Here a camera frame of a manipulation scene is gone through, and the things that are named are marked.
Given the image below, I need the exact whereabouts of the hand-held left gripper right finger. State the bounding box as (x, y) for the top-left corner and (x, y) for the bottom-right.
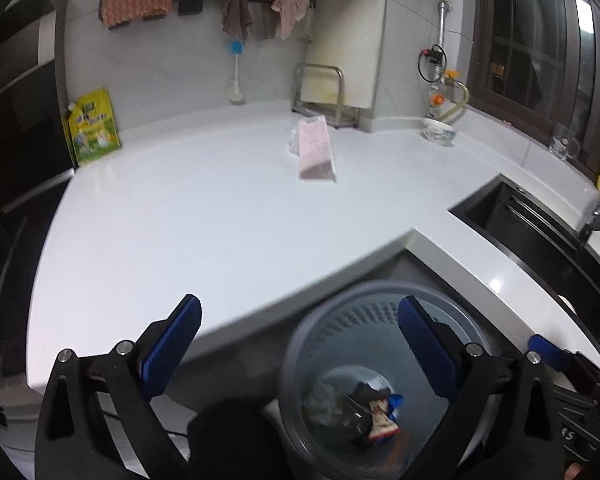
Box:
(397, 295), (566, 480)

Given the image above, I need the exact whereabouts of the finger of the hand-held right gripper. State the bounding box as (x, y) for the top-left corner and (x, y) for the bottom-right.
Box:
(527, 334), (600, 396)

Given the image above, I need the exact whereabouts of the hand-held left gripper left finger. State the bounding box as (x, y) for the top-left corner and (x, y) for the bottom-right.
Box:
(34, 293), (203, 480)

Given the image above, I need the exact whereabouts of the grey perforated trash bin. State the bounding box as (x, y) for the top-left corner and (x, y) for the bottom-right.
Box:
(279, 281), (496, 480)

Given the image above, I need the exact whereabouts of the printed snack packet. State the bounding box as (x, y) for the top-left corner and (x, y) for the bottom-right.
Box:
(365, 397), (401, 443)

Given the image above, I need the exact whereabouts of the white plastic wrapper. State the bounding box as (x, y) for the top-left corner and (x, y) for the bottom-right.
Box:
(304, 380), (346, 426)

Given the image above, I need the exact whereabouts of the dark crumpled wad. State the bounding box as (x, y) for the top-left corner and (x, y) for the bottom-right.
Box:
(342, 382), (386, 448)

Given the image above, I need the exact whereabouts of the black kitchen sink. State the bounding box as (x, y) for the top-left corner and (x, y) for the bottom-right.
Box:
(449, 174), (600, 376)

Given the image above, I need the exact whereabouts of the metal faucet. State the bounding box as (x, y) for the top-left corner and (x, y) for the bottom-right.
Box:
(578, 170), (600, 243)

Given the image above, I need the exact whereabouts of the glass mug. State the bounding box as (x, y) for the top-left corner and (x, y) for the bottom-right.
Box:
(548, 122), (581, 162)

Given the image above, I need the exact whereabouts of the patterned white bowl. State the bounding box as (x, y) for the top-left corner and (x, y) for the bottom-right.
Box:
(421, 117), (457, 147)

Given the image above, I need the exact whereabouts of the pink paper packet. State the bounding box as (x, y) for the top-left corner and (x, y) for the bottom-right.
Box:
(297, 115), (338, 182)

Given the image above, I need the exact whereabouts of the green yellow pouch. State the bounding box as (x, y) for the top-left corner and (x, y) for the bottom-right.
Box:
(67, 88), (122, 167)

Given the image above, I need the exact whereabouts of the brass gas valve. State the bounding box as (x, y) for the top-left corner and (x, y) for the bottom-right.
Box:
(430, 70), (458, 116)

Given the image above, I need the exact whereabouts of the metal cutting board rack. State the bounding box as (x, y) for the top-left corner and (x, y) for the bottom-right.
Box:
(292, 62), (361, 131)

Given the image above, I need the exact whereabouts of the white bottle brush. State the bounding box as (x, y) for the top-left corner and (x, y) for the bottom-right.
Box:
(227, 41), (246, 106)

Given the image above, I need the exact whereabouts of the white cutting board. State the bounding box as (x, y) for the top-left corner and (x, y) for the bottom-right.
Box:
(300, 0), (386, 111)

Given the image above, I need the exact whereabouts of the metal gas pipe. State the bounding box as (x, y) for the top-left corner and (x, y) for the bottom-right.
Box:
(437, 0), (453, 61)

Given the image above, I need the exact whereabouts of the brown cloth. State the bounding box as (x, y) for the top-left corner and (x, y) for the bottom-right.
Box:
(222, 0), (255, 42)

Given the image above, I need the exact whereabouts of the orange wavy cloth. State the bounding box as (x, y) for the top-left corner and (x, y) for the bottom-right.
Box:
(99, 0), (175, 31)

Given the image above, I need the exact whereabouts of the pink cloth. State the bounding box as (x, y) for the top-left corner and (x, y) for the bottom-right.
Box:
(271, 0), (311, 41)

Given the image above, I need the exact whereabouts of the yellow gas hose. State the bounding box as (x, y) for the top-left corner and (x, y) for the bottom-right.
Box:
(440, 80), (471, 123)

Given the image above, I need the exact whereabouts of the gas valve with hose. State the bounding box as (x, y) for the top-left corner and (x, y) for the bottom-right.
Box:
(418, 45), (448, 82)

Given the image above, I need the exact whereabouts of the dark window frame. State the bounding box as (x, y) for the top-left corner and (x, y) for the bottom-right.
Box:
(472, 0), (600, 181)

